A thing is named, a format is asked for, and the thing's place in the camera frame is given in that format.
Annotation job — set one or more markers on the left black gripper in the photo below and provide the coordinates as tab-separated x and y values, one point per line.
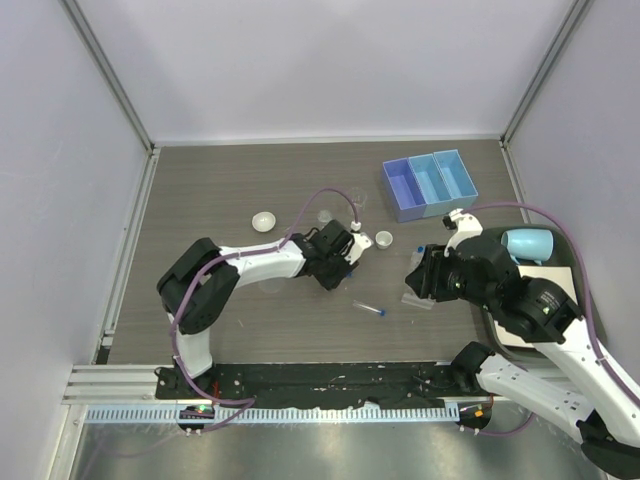
332	283

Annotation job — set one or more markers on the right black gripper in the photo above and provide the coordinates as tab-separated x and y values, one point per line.
425	279

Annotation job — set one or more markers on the clear plastic tube rack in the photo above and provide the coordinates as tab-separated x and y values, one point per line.
409	297

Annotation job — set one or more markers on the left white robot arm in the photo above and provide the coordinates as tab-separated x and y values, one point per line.
196	289

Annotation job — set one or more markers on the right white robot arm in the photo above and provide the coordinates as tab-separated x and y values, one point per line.
601	413

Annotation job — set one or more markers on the small glass bottle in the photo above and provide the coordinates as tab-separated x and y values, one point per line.
324	217

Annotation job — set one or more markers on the small white crucible cup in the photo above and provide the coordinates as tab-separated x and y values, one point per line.
383	239

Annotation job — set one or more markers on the glass beaker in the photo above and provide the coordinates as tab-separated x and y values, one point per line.
358	197

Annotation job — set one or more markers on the light blue mug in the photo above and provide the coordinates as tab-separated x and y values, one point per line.
528	244

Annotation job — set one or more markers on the white ceramic bowl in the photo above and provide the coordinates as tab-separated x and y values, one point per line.
263	222

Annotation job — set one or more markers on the white paper sheet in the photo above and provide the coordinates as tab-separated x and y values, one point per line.
550	280

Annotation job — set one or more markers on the light blue middle bin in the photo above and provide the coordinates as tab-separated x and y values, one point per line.
431	184

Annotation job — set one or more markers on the light blue bin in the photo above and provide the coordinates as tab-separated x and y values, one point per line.
457	179
431	184

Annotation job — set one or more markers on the light blue right bin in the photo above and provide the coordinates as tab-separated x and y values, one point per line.
457	179

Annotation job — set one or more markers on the purple-blue plastic bin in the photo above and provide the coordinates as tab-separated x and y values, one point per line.
405	196

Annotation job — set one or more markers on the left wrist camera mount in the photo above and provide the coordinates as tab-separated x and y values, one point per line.
361	242

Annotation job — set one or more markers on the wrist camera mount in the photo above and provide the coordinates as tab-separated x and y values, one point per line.
361	242
463	226

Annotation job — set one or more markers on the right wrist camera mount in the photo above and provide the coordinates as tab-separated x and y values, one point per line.
463	226

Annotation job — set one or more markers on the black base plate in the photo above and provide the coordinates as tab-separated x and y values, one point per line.
389	385

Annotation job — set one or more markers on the slotted cable duct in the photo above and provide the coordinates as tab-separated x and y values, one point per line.
191	415

